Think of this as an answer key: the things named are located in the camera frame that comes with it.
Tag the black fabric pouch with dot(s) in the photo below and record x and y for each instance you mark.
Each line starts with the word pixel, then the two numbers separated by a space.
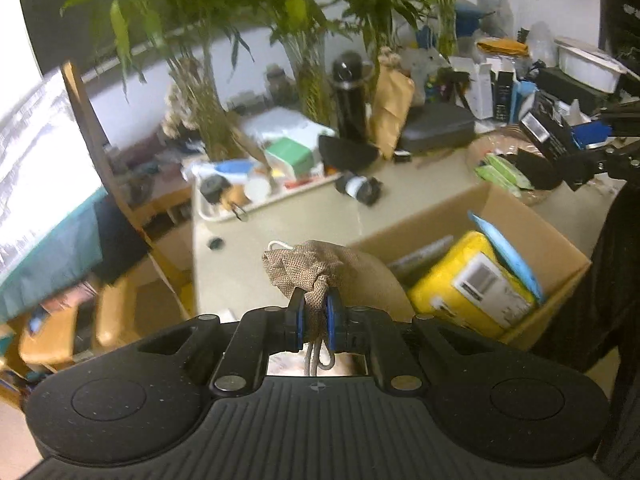
pixel 537 172

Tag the small black round cap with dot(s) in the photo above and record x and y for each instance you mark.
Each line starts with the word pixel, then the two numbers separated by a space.
pixel 216 244

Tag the black mini tripod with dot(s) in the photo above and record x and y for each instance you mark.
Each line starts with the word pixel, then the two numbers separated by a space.
pixel 455 85

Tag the green packets in basket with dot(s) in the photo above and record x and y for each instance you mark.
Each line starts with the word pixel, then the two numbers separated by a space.
pixel 500 172

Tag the yellow packet with label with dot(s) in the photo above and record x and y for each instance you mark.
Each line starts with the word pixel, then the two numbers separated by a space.
pixel 450 290

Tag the blue tissue packet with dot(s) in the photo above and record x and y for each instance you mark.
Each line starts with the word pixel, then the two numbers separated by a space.
pixel 505 250

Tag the tall blue box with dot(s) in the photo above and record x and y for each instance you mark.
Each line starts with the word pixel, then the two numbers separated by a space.
pixel 524 102

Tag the dark jar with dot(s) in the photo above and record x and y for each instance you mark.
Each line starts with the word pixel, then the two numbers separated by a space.
pixel 280 85

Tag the green and white box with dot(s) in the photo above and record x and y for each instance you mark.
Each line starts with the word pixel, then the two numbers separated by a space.
pixel 289 157

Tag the glass vase with bamboo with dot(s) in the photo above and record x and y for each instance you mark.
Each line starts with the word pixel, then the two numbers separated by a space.
pixel 447 30
pixel 310 85
pixel 380 15
pixel 210 110

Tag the brown paper bag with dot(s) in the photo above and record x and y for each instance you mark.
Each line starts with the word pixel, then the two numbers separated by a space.
pixel 390 110

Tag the tall black box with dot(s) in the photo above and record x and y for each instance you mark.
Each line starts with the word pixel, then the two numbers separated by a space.
pixel 503 95

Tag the white plastic container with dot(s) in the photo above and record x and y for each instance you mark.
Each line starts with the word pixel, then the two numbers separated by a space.
pixel 590 65

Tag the dried white flowers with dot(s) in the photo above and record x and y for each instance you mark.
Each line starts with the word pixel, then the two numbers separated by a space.
pixel 177 105

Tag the wooden chair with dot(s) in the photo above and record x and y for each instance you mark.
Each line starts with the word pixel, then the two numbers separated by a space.
pixel 150 300

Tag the yellow and black bag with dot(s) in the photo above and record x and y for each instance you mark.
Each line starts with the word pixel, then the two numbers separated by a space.
pixel 502 47

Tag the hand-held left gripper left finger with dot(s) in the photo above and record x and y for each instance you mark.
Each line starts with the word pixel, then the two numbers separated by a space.
pixel 298 327

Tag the person's dark clothing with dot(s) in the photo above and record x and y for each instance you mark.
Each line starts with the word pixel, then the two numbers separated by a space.
pixel 600 310

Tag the small black clip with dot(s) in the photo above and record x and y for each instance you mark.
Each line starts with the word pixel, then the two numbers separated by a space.
pixel 402 157

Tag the grey zip case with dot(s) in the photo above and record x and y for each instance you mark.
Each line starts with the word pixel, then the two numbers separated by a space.
pixel 440 127

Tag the cardboard box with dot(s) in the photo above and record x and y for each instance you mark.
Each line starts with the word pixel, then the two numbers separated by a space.
pixel 390 240

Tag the black round jar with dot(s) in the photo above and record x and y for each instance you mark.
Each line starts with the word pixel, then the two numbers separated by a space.
pixel 213 189

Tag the black bag roll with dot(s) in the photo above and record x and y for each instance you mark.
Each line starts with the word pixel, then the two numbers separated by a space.
pixel 357 187

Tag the black thermos bottle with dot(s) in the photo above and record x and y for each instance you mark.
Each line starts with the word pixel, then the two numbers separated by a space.
pixel 351 100

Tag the white tray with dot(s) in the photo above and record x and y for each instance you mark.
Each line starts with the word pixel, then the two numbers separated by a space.
pixel 210 212

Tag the blue white bottle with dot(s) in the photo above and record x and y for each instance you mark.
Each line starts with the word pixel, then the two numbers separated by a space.
pixel 225 167

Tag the tall white box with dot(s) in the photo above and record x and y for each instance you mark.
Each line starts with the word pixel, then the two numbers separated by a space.
pixel 475 90

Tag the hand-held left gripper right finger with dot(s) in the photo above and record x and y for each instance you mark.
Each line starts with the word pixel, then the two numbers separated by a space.
pixel 331 327

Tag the large white packet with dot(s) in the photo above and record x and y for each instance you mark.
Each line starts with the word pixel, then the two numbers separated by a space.
pixel 280 122

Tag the woven basket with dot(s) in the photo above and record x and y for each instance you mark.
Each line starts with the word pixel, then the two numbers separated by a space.
pixel 480 142

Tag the white bottle orange label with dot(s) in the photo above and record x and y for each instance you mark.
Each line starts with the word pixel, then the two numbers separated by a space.
pixel 257 189

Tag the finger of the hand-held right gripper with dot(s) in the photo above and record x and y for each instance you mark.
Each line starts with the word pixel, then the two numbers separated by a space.
pixel 580 170
pixel 592 135

